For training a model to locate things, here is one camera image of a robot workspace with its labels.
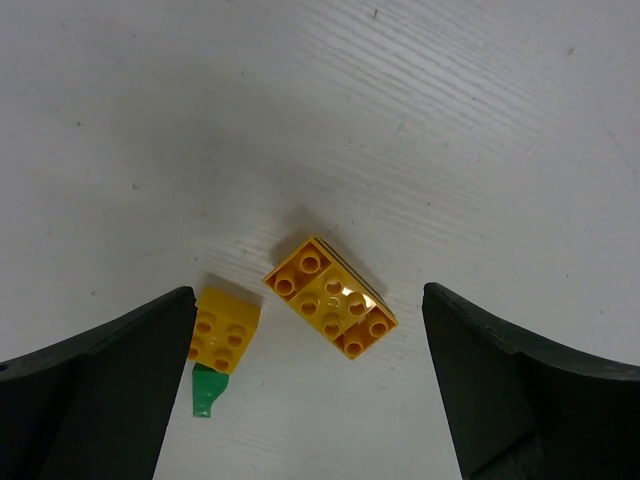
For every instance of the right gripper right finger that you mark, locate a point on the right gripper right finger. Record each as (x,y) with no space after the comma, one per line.
(521,406)

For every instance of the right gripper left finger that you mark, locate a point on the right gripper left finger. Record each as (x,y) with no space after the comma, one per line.
(97,405)

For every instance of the small yellow lego brick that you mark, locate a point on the small yellow lego brick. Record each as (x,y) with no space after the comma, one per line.
(224,327)

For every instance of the large yellow lego brick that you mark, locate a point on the large yellow lego brick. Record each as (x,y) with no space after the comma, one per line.
(318,284)

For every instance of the small dark green lego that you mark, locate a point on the small dark green lego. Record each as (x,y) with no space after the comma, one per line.
(207,386)

